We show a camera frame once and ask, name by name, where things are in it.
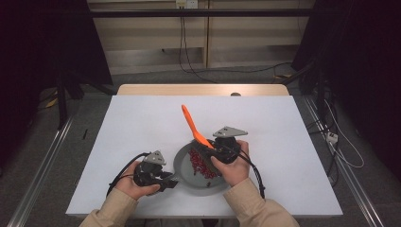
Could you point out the white power strip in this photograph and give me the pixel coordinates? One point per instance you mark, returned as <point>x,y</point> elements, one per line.
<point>332,137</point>

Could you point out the person's right hand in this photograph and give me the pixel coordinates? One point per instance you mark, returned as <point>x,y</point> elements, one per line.
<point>235,175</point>

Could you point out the white wall socket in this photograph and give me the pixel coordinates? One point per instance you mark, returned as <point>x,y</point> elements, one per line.
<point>186,3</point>

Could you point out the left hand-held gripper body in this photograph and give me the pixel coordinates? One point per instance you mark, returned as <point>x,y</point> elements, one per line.
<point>154,158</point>

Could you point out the small black floor item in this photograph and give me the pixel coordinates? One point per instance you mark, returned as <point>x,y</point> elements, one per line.
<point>84,134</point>

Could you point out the person's left hand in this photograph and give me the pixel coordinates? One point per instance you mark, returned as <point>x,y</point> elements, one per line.
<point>129,186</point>

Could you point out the grey dustpan with orange edge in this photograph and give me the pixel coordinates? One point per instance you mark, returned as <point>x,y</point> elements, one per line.
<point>184,170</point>

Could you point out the black metal stand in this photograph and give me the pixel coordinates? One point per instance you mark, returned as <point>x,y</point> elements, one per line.
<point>61,104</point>
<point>321,91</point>

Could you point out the black horizontal bar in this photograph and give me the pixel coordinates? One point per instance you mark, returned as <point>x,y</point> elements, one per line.
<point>252,13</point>

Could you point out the heap of red beans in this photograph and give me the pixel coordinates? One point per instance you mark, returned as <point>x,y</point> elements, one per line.
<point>198,164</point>

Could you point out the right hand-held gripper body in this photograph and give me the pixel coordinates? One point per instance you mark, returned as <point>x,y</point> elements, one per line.
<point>228,151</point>

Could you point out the wooden table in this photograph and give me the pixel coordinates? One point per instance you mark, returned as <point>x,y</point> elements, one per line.
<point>189,90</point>

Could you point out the beige wooden shelf unit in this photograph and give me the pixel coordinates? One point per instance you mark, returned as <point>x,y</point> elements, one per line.
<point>252,41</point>

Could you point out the black curtain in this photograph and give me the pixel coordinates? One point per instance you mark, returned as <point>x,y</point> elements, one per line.
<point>362,63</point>
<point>38,47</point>

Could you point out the aluminium rail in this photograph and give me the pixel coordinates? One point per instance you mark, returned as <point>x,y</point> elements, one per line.
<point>356,186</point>
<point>38,179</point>

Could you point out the white table sheet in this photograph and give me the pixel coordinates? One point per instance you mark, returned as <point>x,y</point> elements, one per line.
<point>151,107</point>

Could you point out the person's lap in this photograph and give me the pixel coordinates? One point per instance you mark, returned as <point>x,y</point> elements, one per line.
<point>176,223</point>

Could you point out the orange brush with grey bristles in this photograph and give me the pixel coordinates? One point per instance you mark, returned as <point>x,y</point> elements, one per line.
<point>191,123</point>

